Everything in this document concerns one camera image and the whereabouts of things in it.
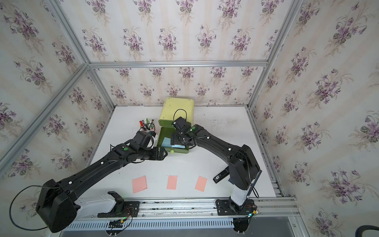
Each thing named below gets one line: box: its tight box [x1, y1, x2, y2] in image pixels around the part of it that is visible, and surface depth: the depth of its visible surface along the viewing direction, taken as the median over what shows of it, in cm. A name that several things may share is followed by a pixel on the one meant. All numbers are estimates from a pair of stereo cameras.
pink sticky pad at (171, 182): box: [166, 175, 178, 191], surface depth 84 cm
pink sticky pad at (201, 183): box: [194, 175, 208, 193], surface depth 84 cm
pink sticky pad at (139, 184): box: [132, 175, 148, 194], surface depth 84 cm
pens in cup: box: [139, 118, 156, 131], surface depth 97 cm
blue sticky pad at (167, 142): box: [161, 136, 172, 148], surface depth 93 cm
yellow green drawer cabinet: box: [158, 97, 195, 138], surface depth 91 cm
